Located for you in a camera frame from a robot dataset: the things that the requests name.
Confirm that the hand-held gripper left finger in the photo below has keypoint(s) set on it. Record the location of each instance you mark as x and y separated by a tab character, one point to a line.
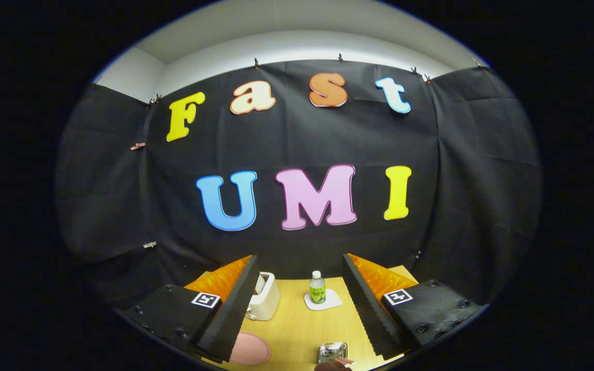
232	309

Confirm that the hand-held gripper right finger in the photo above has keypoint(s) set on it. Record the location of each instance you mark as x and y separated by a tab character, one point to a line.
369	309

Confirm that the white toaster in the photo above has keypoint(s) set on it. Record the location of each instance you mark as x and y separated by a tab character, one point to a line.
266	304

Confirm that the white square coaster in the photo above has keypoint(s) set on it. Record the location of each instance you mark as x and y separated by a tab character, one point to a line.
333	300

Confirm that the pink round plate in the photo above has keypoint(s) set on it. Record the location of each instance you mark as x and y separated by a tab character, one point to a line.
253	350

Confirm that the green label tea bottle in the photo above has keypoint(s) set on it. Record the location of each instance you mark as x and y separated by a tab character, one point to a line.
317	291

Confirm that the silver clip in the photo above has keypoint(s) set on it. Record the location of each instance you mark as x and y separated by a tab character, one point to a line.
149	245

